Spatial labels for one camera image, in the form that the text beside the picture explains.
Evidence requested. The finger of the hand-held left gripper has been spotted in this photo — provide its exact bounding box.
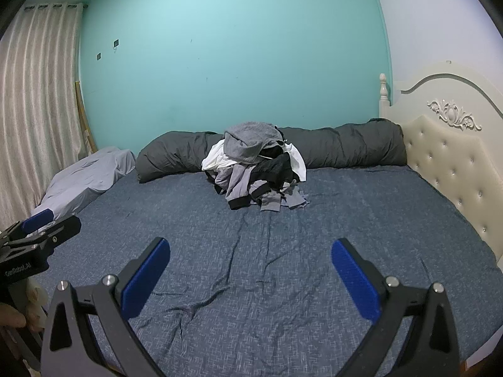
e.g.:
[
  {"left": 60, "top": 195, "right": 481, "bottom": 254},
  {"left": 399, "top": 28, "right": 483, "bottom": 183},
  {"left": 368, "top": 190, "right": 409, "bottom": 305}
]
[
  {"left": 24, "top": 215, "right": 82, "bottom": 249},
  {"left": 21, "top": 209, "right": 55, "bottom": 234}
]

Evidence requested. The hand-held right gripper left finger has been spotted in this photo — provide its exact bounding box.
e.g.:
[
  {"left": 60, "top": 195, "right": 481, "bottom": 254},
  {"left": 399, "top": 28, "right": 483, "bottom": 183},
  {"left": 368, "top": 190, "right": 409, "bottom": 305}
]
[{"left": 39, "top": 237, "right": 171, "bottom": 377}]

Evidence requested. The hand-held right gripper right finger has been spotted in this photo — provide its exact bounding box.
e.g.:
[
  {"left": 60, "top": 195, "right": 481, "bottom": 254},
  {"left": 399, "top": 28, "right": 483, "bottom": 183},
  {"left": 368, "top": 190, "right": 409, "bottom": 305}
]
[{"left": 331, "top": 238, "right": 461, "bottom": 377}]

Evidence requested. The pile of clothes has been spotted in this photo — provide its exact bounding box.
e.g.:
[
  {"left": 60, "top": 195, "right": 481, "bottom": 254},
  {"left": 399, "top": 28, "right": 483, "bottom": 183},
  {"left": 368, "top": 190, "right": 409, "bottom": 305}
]
[{"left": 201, "top": 137, "right": 311, "bottom": 210}]

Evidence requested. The person's left hand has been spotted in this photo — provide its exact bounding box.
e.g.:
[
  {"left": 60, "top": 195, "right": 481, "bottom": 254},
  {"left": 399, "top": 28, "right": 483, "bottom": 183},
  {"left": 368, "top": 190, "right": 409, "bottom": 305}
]
[{"left": 0, "top": 302, "right": 27, "bottom": 329}]

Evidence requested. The light grey pillow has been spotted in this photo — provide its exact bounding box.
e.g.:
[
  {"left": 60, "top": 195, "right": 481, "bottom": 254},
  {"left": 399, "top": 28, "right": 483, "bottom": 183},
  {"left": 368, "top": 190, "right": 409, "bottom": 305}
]
[{"left": 31, "top": 147, "right": 136, "bottom": 221}]

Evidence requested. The bed with blue sheet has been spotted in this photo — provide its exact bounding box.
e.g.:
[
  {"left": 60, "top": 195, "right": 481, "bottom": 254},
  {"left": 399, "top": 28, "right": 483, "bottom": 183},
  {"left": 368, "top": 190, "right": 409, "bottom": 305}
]
[{"left": 29, "top": 163, "right": 500, "bottom": 377}]

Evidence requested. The wooden slat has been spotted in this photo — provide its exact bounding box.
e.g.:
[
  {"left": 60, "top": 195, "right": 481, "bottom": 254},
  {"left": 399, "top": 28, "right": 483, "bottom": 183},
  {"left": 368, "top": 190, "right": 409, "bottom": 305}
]
[{"left": 75, "top": 82, "right": 97, "bottom": 154}]

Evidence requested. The beige striped curtain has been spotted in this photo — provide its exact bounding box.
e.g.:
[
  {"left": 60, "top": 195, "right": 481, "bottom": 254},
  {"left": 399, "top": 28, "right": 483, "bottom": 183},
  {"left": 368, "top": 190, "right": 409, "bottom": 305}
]
[{"left": 0, "top": 3, "right": 97, "bottom": 228}]

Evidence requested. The dark grey rolled duvet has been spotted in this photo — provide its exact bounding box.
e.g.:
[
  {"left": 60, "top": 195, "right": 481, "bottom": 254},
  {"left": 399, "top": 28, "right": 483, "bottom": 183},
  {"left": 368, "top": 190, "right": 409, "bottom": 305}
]
[{"left": 135, "top": 118, "right": 407, "bottom": 183}]

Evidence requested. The cream tufted headboard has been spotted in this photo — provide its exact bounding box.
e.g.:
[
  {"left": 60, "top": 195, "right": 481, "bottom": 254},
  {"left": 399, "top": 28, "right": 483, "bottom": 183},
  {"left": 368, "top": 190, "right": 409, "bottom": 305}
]
[{"left": 379, "top": 61, "right": 503, "bottom": 264}]

